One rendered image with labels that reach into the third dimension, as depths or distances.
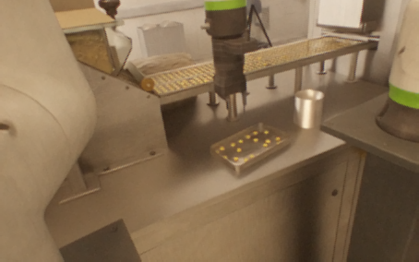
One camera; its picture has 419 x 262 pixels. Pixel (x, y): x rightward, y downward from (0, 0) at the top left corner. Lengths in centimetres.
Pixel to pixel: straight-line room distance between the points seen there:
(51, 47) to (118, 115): 45
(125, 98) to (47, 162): 49
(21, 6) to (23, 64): 5
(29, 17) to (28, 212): 17
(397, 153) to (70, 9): 72
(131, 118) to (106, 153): 11
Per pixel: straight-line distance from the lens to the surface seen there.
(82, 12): 74
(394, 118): 64
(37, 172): 25
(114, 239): 43
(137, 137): 78
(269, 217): 79
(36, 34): 31
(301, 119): 87
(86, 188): 74
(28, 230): 24
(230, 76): 66
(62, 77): 32
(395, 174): 70
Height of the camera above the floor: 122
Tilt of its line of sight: 27 degrees down
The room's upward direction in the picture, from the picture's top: 6 degrees counter-clockwise
